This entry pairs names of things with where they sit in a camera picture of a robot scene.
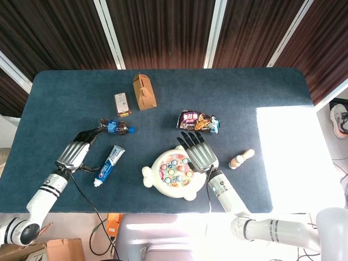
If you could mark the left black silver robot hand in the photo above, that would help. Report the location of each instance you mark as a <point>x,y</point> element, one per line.
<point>74,153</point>

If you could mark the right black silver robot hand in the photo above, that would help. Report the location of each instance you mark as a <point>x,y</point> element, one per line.
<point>202,157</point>

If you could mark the orange toy hammer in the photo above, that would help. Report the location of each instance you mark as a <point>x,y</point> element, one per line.
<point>240,159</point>

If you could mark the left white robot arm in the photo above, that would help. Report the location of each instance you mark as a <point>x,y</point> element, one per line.
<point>44,195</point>

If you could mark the white fish-shaped whack-a-mole toy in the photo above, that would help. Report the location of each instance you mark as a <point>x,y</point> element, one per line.
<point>174,187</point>

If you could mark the blue white toothpaste tube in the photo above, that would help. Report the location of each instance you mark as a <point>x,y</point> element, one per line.
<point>108,166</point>

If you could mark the dark snack bag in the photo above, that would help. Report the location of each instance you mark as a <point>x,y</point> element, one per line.
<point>195,121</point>

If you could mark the small cola bottle blue label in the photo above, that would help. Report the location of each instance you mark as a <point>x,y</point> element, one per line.
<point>118,127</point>

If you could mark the small brown box white label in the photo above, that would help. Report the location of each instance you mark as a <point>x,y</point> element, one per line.
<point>121,103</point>

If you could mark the dark blue table mat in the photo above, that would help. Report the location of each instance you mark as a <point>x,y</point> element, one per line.
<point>190,87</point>

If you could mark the orange device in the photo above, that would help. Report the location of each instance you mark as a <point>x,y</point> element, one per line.
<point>114,224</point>

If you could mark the kraft paper gable box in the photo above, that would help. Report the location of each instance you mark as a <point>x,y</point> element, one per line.
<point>145,95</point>

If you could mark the grey robot torso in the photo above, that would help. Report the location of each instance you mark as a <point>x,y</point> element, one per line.
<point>163,239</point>

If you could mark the open cardboard box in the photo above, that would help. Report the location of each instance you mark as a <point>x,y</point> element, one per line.
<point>65,250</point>

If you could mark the torn flat cardboard piece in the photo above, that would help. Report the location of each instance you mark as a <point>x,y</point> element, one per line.
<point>19,253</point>

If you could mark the white orange sneaker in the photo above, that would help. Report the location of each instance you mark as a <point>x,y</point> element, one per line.
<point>338,122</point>

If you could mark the white partition post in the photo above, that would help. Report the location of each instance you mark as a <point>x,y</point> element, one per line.
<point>216,32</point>
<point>111,35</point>
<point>16,73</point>
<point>330,96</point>
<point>289,35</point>

